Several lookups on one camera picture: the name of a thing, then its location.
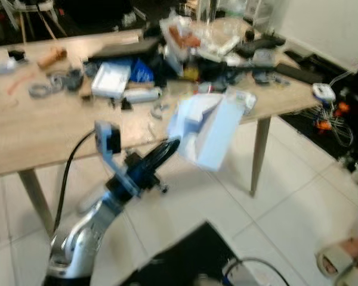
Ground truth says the clear plastic packet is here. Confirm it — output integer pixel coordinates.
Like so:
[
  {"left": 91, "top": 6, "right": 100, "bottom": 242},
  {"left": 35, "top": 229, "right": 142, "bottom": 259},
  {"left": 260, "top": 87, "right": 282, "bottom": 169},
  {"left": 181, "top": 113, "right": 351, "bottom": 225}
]
[{"left": 230, "top": 89, "right": 257, "bottom": 115}]

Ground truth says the light wooden table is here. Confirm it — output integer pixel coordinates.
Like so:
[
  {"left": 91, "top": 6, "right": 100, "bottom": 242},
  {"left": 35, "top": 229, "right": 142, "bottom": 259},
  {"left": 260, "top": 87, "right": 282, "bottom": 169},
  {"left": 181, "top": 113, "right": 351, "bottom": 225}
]
[{"left": 0, "top": 27, "right": 323, "bottom": 236}]

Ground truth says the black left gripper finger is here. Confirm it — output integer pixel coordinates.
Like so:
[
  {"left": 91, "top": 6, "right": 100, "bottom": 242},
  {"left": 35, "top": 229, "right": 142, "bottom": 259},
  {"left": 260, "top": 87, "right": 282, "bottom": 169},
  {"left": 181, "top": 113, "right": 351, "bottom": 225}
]
[
  {"left": 154, "top": 143, "right": 181, "bottom": 176},
  {"left": 144, "top": 138, "right": 181, "bottom": 164}
]

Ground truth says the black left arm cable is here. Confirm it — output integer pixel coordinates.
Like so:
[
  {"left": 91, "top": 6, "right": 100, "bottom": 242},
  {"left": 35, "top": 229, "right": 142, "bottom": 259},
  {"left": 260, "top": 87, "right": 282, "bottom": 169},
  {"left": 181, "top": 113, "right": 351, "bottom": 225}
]
[{"left": 53, "top": 130, "right": 98, "bottom": 236}]

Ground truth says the clear plastic tray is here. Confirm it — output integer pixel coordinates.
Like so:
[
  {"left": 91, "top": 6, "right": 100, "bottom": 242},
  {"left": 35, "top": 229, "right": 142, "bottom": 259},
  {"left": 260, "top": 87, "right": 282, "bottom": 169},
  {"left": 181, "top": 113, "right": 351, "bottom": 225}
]
[{"left": 197, "top": 21, "right": 251, "bottom": 60}]

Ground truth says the pale blue left wrist camera mount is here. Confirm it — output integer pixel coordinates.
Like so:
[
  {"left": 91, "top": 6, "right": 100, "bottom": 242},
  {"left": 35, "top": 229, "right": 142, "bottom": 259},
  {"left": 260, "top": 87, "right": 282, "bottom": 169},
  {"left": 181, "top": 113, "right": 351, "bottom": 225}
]
[{"left": 94, "top": 121, "right": 141, "bottom": 197}]

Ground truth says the grey coiled cable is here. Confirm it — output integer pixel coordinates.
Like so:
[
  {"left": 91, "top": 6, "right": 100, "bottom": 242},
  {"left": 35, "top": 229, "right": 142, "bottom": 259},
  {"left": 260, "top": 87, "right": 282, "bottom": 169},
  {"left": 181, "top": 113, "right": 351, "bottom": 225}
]
[{"left": 28, "top": 82, "right": 55, "bottom": 99}]

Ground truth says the white tube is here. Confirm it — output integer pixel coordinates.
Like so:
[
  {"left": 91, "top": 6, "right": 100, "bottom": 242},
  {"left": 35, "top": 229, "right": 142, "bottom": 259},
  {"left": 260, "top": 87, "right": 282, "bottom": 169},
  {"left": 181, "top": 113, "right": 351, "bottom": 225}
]
[{"left": 122, "top": 87, "right": 163, "bottom": 104}]

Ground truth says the orange clamp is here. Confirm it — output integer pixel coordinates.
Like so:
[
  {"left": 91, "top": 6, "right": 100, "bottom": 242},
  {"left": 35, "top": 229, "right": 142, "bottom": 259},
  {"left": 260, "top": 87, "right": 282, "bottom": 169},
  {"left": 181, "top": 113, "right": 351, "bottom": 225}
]
[{"left": 314, "top": 118, "right": 334, "bottom": 133}]

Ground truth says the white power adapter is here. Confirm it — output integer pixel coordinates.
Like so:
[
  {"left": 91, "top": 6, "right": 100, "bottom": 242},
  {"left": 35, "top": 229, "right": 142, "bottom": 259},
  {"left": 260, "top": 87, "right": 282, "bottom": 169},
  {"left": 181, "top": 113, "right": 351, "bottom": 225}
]
[{"left": 312, "top": 83, "right": 337, "bottom": 103}]

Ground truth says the small white gadget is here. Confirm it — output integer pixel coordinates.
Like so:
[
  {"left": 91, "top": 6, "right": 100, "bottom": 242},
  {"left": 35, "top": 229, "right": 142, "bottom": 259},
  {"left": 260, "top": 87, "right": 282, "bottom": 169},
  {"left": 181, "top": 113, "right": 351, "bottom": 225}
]
[{"left": 0, "top": 51, "right": 17, "bottom": 75}]

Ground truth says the flat black laptop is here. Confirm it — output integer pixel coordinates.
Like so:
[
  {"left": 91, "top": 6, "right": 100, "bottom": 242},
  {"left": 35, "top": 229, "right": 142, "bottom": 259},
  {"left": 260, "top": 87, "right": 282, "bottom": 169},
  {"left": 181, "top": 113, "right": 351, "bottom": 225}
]
[{"left": 88, "top": 37, "right": 163, "bottom": 62}]

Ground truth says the flat white box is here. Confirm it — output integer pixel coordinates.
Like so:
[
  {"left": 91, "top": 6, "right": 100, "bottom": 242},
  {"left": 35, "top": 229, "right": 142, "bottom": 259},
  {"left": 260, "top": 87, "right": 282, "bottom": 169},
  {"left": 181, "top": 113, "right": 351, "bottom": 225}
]
[{"left": 91, "top": 61, "right": 132, "bottom": 99}]

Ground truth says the black robot torso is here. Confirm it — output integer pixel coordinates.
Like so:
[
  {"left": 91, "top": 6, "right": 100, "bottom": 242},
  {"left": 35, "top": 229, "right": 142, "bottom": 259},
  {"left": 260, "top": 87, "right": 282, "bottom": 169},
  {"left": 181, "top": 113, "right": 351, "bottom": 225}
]
[{"left": 116, "top": 222, "right": 290, "bottom": 286}]

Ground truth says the white paper box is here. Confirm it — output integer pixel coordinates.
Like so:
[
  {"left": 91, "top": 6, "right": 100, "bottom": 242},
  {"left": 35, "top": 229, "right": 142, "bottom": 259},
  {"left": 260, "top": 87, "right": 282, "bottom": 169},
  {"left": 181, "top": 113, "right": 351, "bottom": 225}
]
[{"left": 167, "top": 91, "right": 246, "bottom": 173}]

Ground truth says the black torso cable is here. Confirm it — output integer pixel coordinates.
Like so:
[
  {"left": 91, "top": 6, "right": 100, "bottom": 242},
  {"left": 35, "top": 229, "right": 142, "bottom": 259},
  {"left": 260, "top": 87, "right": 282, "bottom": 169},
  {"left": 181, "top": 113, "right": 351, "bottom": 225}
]
[{"left": 223, "top": 257, "right": 290, "bottom": 286}]

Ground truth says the blue plastic bag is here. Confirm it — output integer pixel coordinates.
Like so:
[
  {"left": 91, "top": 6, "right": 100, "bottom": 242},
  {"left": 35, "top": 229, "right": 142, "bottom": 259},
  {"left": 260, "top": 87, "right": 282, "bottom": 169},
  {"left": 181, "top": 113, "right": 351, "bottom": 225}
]
[{"left": 128, "top": 58, "right": 156, "bottom": 84}]

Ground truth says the clear bag with orange food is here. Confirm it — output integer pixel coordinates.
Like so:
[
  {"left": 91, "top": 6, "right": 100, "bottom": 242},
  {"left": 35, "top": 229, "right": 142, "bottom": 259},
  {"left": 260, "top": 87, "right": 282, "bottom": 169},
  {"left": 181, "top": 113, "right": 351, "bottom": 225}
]
[{"left": 160, "top": 17, "right": 203, "bottom": 57}]

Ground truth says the orange cylinder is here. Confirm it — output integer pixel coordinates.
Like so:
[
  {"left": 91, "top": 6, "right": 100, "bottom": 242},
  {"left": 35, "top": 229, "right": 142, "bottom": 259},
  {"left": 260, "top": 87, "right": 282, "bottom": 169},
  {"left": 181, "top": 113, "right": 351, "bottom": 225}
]
[{"left": 37, "top": 48, "right": 68, "bottom": 69}]

